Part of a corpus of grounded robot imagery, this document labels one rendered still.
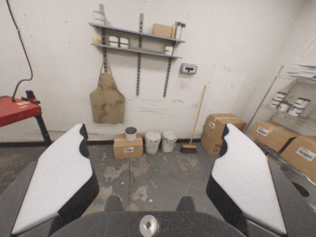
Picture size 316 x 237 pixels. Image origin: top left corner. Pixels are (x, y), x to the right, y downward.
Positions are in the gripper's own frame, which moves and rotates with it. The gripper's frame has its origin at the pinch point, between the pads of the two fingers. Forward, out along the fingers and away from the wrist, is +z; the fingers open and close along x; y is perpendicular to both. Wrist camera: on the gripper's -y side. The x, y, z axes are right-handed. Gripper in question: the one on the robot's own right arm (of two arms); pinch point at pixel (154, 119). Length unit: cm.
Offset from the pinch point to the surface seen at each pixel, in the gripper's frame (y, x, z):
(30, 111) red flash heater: 43, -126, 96
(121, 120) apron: 98, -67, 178
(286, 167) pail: 141, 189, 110
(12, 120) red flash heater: 46, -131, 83
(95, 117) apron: 89, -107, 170
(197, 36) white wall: -30, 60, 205
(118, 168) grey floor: 160, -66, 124
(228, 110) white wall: 103, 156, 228
